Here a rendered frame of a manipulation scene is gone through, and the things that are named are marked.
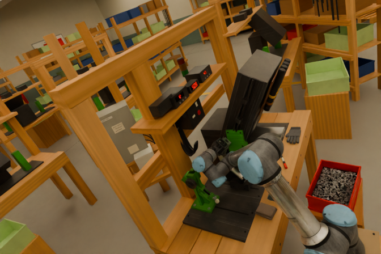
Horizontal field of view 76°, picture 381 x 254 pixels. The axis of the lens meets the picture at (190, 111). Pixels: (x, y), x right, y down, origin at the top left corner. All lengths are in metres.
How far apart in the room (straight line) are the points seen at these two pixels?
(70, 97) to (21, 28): 11.01
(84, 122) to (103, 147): 0.15
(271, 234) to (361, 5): 3.19
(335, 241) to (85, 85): 1.17
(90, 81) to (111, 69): 0.13
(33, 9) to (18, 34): 1.31
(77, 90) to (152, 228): 0.87
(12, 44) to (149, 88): 10.54
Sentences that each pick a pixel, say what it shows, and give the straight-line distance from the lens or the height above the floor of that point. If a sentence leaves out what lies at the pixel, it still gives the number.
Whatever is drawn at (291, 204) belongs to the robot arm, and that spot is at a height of 1.30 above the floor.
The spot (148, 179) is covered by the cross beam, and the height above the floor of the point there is 1.21.
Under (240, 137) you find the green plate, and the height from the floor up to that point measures 1.23.
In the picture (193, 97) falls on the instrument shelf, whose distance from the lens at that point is 1.53.
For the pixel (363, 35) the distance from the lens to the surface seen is 4.09.
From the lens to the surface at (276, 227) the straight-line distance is 1.49.
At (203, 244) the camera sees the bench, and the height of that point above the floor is 0.88.
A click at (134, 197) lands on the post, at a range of 1.39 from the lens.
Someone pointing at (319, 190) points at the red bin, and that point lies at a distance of 1.67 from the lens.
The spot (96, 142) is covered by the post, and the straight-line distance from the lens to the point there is 1.20.
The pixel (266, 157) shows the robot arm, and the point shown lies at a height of 1.48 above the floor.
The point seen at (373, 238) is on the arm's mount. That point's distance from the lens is 1.44.
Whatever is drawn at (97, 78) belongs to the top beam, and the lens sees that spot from 1.21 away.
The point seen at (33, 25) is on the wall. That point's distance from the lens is 12.36.
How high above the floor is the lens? 2.10
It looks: 24 degrees down
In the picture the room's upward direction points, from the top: 21 degrees counter-clockwise
